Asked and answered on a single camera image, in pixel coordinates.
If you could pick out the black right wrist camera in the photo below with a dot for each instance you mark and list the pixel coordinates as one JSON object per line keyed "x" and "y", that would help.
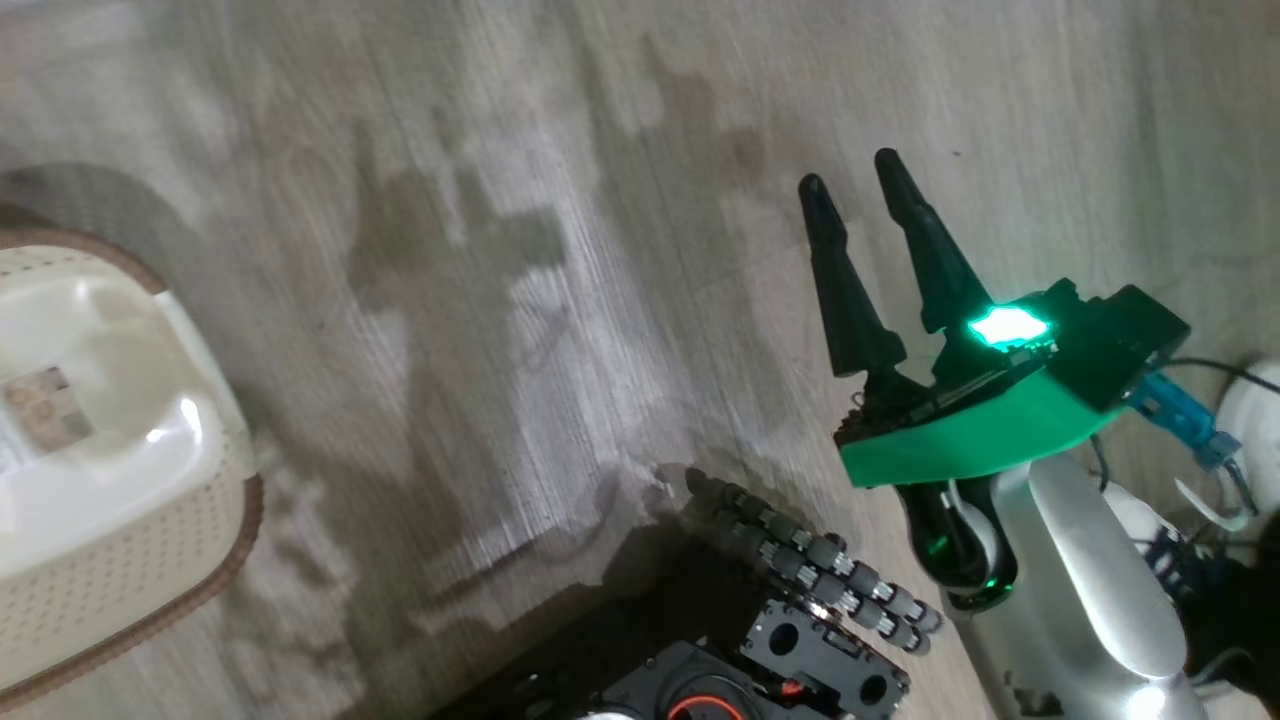
{"x": 1110, "y": 340}

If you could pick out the printed basket label sticker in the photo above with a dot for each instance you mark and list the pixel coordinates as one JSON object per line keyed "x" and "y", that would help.
{"x": 45, "y": 410}

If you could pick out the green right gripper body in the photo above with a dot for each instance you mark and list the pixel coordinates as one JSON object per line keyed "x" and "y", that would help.
{"x": 960, "y": 440}

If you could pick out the cream perforated laundry basket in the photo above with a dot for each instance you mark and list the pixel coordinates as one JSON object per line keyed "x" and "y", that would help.
{"x": 110, "y": 520}

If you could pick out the black robot wheeled base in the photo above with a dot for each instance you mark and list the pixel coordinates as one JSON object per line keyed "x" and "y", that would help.
{"x": 700, "y": 650}

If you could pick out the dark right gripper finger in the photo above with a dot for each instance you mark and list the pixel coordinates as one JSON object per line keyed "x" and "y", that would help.
{"x": 940, "y": 270}
{"x": 855, "y": 310}

